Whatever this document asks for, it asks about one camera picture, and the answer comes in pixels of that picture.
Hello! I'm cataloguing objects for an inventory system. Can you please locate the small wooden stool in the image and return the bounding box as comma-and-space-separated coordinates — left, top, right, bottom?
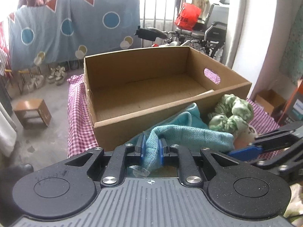
13, 99, 52, 129

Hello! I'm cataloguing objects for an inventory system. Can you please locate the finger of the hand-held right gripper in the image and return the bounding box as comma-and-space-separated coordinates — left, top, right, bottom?
247, 148, 303, 176
228, 120, 303, 162

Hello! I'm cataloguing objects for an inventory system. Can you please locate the black cushioned seat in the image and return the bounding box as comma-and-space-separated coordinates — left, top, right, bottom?
135, 26, 167, 42

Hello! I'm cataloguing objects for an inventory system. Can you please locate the orange printed carton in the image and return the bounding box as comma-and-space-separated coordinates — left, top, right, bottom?
277, 80, 303, 126

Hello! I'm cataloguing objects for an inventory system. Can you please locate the white hanging cloth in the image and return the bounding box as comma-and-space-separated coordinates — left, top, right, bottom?
0, 104, 18, 158

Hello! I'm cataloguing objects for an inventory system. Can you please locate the red white checked cloth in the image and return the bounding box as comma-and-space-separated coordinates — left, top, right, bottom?
0, 20, 12, 76

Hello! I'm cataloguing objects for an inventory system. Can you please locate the teal knitted cloth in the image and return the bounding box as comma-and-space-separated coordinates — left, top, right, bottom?
125, 103, 235, 172

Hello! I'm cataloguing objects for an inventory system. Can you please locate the teal floral cloth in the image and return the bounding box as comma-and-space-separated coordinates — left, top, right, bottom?
279, 12, 303, 86

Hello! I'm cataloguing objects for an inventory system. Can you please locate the black wheelchair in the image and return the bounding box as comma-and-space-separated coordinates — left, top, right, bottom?
166, 0, 231, 63

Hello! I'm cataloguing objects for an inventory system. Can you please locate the red plastic bag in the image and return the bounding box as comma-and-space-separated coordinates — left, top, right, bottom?
174, 2, 201, 31

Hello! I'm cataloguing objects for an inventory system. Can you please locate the small open cardboard box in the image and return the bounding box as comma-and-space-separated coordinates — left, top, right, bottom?
254, 89, 287, 116

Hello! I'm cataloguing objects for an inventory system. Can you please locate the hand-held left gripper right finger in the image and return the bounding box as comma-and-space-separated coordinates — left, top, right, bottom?
159, 139, 239, 188

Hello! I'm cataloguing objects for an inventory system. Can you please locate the pink checked tablecloth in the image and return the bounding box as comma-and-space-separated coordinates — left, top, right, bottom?
66, 74, 282, 159

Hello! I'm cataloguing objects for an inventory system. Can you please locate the white sneaker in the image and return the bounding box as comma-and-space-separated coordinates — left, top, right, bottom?
33, 75, 45, 89
55, 67, 68, 86
24, 77, 36, 93
47, 67, 58, 84

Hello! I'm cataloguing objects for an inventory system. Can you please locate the green white plush toy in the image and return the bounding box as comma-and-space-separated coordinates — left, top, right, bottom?
208, 94, 254, 139

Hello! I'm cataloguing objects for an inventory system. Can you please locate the blue blanket with circles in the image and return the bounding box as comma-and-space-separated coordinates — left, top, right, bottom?
8, 0, 142, 70

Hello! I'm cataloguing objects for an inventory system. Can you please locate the metal frame stool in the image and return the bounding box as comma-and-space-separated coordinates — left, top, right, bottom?
6, 68, 32, 95

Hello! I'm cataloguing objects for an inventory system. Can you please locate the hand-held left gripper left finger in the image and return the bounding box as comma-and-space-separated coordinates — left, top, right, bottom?
65, 134, 145, 188

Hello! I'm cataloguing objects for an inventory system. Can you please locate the pink doll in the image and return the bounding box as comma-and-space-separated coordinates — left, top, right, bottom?
233, 125, 258, 150

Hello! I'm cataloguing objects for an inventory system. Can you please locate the metal railing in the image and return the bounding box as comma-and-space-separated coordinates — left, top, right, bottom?
140, 0, 190, 32

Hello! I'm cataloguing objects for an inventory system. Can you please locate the brown cardboard box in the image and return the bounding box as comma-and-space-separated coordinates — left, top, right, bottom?
83, 46, 252, 152

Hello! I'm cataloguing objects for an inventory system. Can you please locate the beige towel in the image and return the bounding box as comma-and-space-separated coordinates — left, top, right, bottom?
192, 0, 209, 11

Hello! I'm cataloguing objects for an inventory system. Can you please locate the black leather shoe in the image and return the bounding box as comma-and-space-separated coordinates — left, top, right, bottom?
0, 163, 34, 218

